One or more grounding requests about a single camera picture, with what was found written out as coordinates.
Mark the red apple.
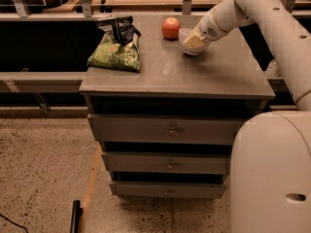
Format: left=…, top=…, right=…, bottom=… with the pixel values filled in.
left=161, top=17, right=181, bottom=40

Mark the grey drawer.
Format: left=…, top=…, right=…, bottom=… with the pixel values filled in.
left=88, top=114, right=243, bottom=146
left=109, top=181, right=225, bottom=199
left=102, top=151, right=226, bottom=175

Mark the green jalapeno chip bag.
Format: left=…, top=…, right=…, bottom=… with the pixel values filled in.
left=87, top=34, right=141, bottom=73

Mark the dark blue chip bag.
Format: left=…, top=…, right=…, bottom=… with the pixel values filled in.
left=96, top=16, right=141, bottom=46

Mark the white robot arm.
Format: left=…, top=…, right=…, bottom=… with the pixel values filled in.
left=183, top=0, right=311, bottom=233

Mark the middle grey drawer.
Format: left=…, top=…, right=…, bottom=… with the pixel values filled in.
left=102, top=151, right=226, bottom=175

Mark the white ceramic bowl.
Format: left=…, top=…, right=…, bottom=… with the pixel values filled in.
left=179, top=28, right=210, bottom=55

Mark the top grey drawer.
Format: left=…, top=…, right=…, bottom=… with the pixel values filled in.
left=88, top=114, right=243, bottom=146

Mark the black floor cable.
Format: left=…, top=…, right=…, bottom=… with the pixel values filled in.
left=0, top=212, right=30, bottom=233

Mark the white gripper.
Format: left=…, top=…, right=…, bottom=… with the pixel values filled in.
left=183, top=10, right=226, bottom=50

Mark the black floor bar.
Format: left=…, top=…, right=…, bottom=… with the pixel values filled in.
left=70, top=200, right=83, bottom=233

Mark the grey metal railing frame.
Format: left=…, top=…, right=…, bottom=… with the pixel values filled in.
left=0, top=0, right=311, bottom=21

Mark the grey drawer cabinet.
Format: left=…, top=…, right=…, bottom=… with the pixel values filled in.
left=80, top=16, right=274, bottom=185

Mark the bottom grey drawer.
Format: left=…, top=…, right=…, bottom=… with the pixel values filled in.
left=109, top=181, right=225, bottom=199

